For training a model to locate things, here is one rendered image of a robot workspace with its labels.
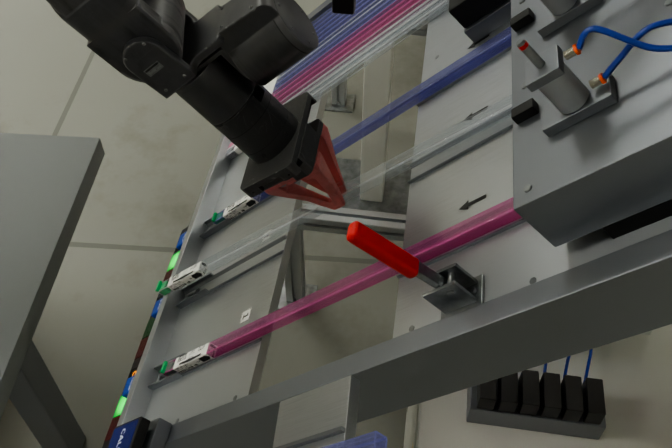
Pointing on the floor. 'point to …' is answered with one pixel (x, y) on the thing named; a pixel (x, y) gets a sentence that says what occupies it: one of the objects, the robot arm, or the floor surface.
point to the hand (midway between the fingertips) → (336, 195)
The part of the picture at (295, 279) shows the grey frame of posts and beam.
